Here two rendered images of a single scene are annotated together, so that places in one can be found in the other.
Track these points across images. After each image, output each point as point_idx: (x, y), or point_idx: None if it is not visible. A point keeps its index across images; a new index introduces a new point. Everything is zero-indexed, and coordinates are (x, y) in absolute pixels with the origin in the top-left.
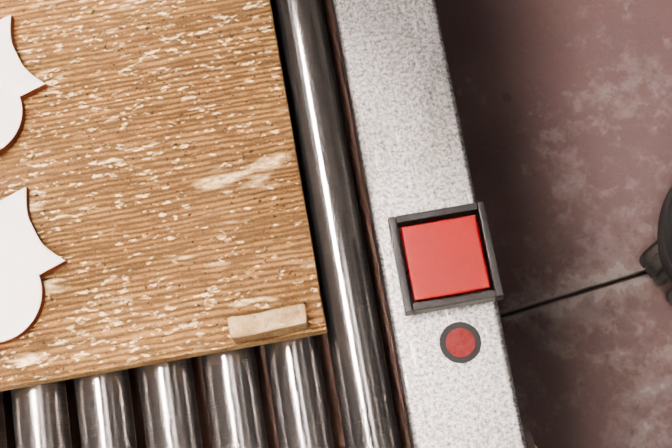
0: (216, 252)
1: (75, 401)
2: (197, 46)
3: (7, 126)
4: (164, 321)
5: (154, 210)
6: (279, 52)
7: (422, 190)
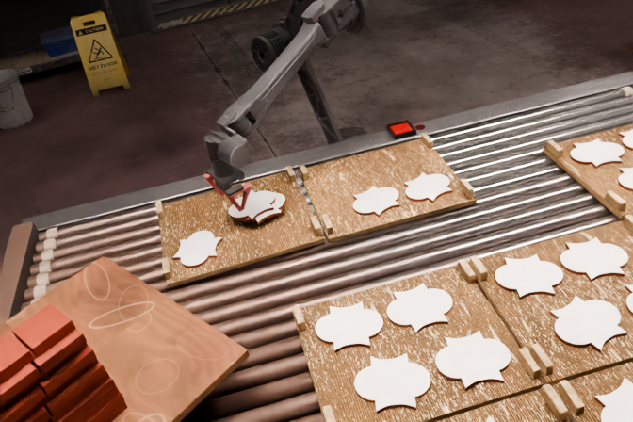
0: (411, 154)
1: None
2: (355, 167)
3: (387, 188)
4: (431, 158)
5: (403, 165)
6: None
7: (384, 137)
